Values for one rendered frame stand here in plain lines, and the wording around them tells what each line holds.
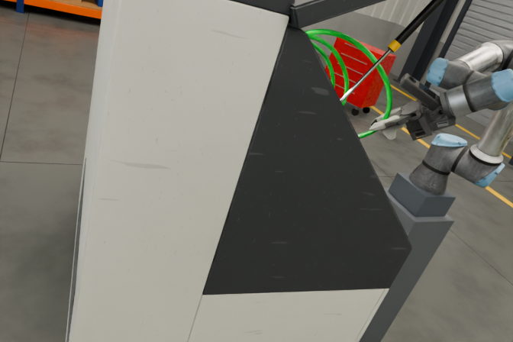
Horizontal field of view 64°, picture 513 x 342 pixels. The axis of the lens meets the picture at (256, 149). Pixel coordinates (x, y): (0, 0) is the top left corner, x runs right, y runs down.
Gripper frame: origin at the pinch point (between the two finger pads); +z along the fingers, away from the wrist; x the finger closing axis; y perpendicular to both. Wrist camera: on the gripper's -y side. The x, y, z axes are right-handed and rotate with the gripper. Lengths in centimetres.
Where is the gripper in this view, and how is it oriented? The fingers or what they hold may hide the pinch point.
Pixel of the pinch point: (373, 123)
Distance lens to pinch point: 121.5
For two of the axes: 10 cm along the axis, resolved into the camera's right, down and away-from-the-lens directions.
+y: 5.1, 8.1, 2.9
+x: 3.7, -5.1, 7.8
